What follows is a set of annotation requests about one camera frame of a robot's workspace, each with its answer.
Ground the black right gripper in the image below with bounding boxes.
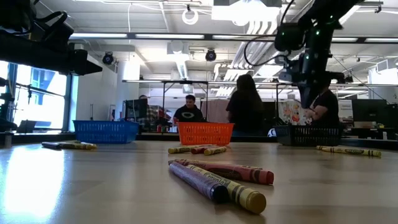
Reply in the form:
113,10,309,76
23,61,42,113
279,52,345,109

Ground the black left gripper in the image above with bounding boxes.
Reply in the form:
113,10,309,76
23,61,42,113
0,32,103,77

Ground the purple crayon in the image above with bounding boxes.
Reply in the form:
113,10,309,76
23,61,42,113
168,161,230,205
41,141,63,150

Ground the person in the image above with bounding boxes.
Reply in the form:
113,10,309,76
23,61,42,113
173,94,205,124
225,73,265,137
303,79,340,128
138,94,160,125

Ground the floral cloth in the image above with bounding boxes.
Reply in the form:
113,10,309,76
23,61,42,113
278,100,312,126

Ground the white sign board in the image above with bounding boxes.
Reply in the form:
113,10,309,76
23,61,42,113
338,99,354,119

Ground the black plastic basket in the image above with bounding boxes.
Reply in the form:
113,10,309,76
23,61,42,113
274,124,343,147

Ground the white column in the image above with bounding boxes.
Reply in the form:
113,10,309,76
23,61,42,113
114,60,141,121

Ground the large window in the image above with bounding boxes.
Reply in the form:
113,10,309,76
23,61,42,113
0,60,74,133

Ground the black tripod stand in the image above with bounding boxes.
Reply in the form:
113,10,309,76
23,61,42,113
14,81,67,106

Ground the black wide monitor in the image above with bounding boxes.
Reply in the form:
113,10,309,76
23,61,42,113
351,98,388,123

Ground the black computer monitor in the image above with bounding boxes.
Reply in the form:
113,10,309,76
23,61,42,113
124,98,149,121

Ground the blue plastic basket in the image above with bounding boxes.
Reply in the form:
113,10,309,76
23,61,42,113
73,119,140,144

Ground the small black box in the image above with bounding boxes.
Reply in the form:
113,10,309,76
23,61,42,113
17,119,37,134

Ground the black stand equipment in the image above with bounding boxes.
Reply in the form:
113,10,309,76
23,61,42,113
0,77,19,133

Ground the beige curtain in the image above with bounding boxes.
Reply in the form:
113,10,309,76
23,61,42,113
200,99,231,124

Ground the orange plastic basket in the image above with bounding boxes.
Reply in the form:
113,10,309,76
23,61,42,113
177,121,234,146

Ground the black overhead light bar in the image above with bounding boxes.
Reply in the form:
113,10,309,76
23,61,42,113
68,32,398,44

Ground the black metal workstation frame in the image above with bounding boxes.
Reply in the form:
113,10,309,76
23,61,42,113
160,80,210,133
275,82,299,127

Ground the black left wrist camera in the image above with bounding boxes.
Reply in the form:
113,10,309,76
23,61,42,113
30,21,75,50

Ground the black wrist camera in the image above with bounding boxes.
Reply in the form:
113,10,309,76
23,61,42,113
30,21,75,50
274,23,306,53

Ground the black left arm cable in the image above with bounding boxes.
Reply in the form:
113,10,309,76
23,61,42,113
32,11,68,34

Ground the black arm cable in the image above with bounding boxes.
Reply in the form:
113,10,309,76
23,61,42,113
32,11,68,34
243,0,296,68

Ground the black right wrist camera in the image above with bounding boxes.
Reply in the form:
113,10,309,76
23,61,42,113
274,23,306,53

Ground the white wall unit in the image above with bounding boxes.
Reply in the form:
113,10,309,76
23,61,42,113
368,58,398,103

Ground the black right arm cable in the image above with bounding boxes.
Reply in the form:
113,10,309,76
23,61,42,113
243,0,296,68

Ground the white ceiling duct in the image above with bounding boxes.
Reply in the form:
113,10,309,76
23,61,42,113
166,40,190,80

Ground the black aluminium table frame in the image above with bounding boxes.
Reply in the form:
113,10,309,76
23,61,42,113
0,131,398,149

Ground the grey table post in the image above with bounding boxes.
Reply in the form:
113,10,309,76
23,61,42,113
2,131,14,149

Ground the white coiled cable ring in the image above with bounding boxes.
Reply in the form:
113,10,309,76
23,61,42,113
182,8,200,26

